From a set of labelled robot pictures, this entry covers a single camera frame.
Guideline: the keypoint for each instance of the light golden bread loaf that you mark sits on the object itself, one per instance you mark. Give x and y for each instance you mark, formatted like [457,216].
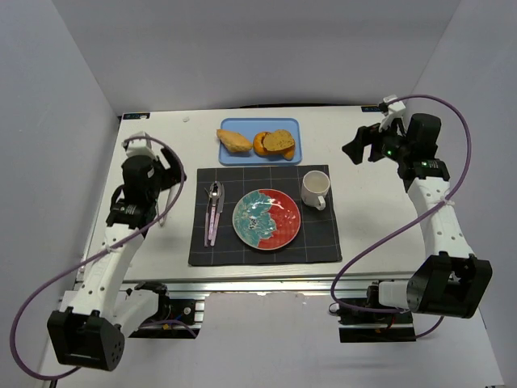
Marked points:
[234,142]

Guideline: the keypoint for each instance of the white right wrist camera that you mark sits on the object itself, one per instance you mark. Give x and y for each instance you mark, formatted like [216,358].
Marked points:
[392,108]

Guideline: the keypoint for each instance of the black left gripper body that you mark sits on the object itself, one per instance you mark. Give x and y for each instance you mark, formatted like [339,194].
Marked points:
[168,170]

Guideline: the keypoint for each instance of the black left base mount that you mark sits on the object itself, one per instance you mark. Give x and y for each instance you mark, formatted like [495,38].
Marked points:
[179,309]

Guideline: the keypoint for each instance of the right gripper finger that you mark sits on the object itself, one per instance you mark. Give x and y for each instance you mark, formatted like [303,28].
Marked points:
[355,148]
[375,141]

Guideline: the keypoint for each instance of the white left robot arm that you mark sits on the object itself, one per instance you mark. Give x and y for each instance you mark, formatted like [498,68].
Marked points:
[90,332]

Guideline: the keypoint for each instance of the teal and red plate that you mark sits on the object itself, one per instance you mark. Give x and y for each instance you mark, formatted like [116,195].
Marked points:
[266,219]

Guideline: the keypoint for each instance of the pink handled spoon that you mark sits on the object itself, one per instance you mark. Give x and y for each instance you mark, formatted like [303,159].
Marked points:
[216,194]

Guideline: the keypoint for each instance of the white ceramic mug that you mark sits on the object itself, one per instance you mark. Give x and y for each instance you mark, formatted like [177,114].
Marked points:
[314,188]

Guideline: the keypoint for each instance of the metal serving tongs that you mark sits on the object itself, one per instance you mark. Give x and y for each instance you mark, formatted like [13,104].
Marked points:
[173,194]

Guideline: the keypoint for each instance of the blue plastic tray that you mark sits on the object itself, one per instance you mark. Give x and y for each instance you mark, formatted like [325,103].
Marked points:
[249,128]

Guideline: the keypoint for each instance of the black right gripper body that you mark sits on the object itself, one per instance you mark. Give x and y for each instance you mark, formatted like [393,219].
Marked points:
[374,142]

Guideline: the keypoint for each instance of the left corner table label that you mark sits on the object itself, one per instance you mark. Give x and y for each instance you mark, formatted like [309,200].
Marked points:
[136,116]

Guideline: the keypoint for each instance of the dark checked placemat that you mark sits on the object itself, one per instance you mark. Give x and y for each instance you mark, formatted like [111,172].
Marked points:
[316,242]

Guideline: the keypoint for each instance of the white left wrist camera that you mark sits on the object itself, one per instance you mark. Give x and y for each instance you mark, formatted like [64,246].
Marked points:
[139,145]

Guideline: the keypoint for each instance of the aluminium table frame rail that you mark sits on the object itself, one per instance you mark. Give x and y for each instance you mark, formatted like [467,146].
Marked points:
[310,285]

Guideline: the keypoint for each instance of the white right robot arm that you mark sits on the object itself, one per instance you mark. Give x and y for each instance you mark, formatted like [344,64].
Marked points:
[452,280]

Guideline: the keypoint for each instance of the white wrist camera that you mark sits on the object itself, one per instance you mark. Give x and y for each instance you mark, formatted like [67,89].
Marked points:
[139,145]
[392,108]

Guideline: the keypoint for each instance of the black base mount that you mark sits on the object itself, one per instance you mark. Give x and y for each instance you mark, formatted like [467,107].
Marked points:
[358,327]
[179,309]

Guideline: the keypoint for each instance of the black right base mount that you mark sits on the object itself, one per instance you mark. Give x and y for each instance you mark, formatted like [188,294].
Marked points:
[358,327]

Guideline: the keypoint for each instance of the brown seeded bread slice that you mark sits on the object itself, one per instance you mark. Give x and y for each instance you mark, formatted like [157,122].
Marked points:
[278,141]

